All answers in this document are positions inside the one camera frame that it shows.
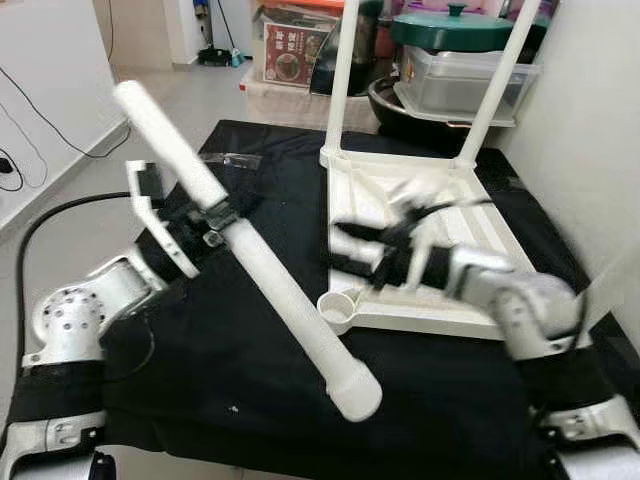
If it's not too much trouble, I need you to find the green pot with lid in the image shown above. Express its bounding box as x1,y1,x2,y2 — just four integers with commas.
392,3,516,53

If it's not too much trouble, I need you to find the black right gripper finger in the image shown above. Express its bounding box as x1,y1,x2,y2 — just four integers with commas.
335,222,396,247
325,255,383,286

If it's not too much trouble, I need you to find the shiny black bag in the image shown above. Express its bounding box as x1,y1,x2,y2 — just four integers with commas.
310,0,386,96

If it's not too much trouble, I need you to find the beige fabric bench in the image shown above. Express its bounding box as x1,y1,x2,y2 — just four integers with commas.
240,75,376,131

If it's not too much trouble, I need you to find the black mop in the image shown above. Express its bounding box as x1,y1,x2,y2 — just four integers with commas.
195,0,246,66

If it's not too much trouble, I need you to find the black power adapter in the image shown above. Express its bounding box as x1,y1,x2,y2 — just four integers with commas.
0,155,23,191

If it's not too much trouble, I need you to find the black tablecloth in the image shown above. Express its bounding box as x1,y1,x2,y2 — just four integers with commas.
100,120,640,480

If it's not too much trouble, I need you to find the clear tape strip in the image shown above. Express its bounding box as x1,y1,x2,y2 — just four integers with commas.
200,152,263,169

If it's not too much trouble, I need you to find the black floor cable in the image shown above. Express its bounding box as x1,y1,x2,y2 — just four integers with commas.
0,65,133,193

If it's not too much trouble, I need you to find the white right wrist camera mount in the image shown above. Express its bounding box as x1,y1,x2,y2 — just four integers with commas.
392,198,446,293

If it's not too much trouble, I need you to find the white plastic table top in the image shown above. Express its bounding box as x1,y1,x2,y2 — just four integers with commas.
315,145,591,341

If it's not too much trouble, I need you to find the clear plastic container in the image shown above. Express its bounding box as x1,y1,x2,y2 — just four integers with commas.
400,45,541,121

